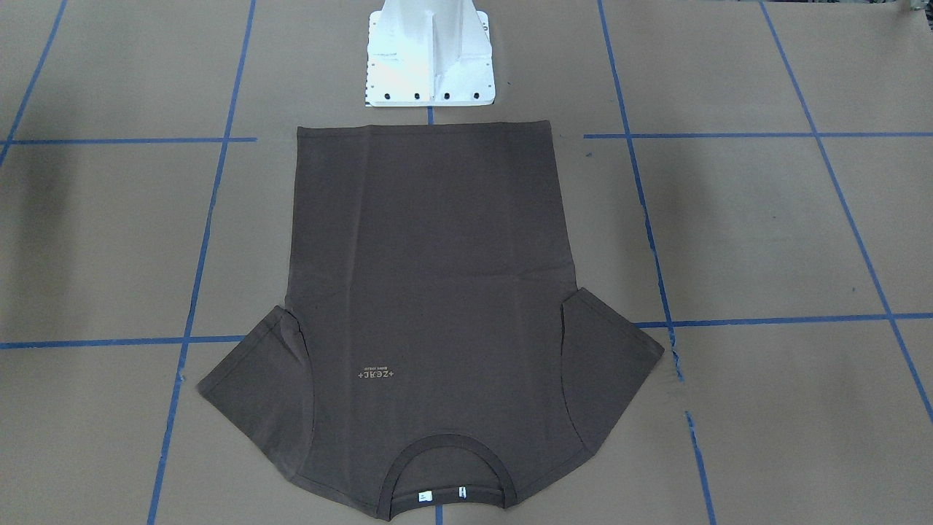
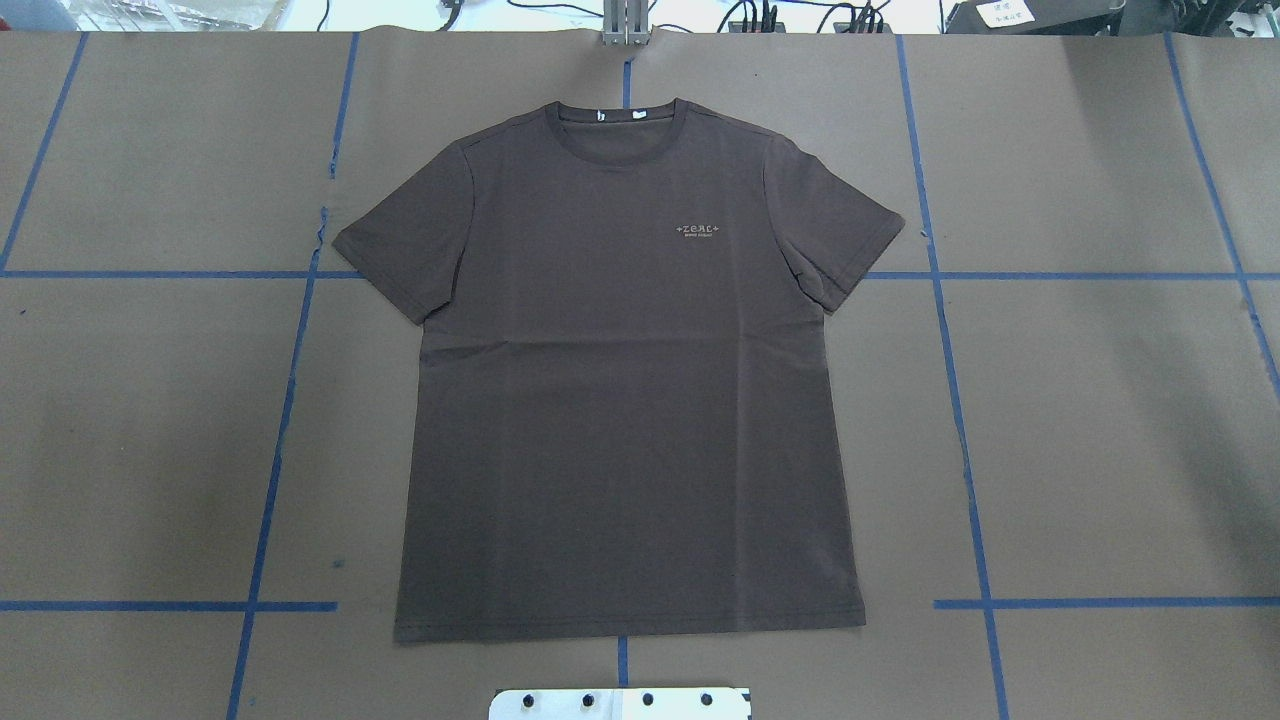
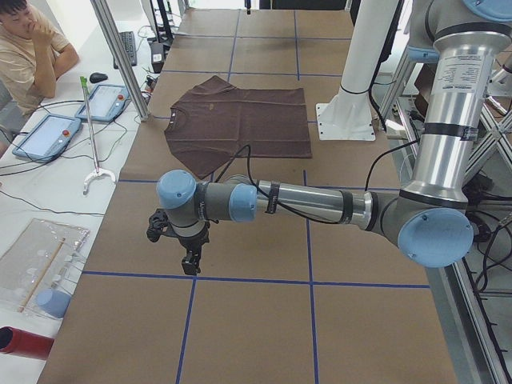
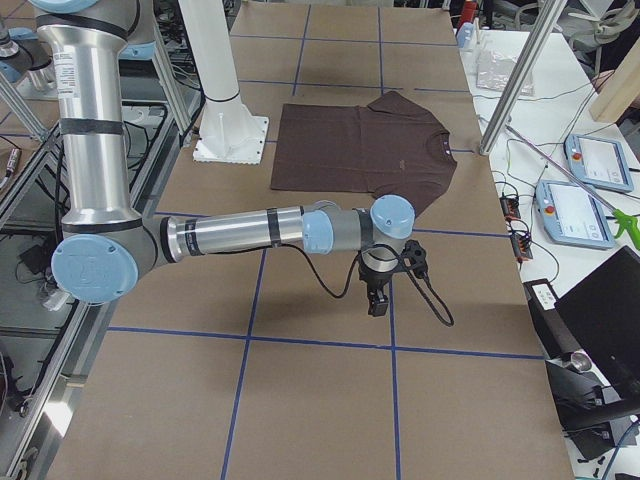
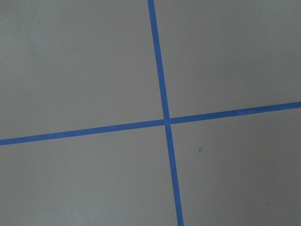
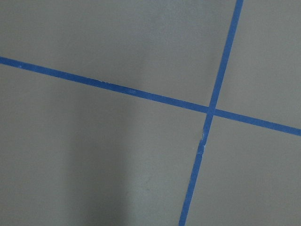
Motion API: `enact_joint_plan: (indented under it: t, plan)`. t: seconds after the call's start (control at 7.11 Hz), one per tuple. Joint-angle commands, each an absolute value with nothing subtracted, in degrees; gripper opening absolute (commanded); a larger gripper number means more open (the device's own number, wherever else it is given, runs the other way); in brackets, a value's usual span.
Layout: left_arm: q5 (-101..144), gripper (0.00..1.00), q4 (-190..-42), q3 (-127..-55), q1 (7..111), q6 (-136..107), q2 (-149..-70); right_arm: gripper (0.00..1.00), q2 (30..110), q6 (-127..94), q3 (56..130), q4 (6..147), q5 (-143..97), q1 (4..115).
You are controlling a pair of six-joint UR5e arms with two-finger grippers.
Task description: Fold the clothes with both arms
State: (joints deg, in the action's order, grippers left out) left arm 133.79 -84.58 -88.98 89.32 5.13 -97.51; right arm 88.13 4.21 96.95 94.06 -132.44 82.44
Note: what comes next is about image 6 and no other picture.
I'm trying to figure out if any blue tape grid line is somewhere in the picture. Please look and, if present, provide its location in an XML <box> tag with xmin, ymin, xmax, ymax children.
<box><xmin>0</xmin><ymin>57</ymin><xmax>301</xmax><ymax>136</ymax></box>
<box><xmin>178</xmin><ymin>0</ymin><xmax>243</xmax><ymax>226</ymax></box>

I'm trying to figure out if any brown paper table cover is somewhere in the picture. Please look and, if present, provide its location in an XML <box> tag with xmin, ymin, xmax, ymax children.
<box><xmin>0</xmin><ymin>0</ymin><xmax>301</xmax><ymax>226</ymax></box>

